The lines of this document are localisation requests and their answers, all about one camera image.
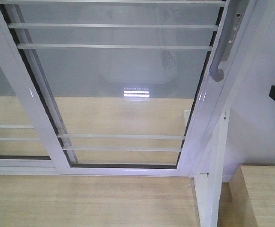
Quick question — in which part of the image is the white sliding glass door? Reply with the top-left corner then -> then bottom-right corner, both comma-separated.
0,0 -> 258,177

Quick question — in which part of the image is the white door frame post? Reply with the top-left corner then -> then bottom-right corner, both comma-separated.
181,0 -> 275,179

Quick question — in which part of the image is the white wooden support brace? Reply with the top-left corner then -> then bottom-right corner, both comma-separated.
193,109 -> 230,227

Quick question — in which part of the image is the grey curved door handle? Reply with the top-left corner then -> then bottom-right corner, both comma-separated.
209,0 -> 240,82

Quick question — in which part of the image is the light wooden box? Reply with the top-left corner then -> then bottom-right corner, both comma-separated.
218,166 -> 275,227

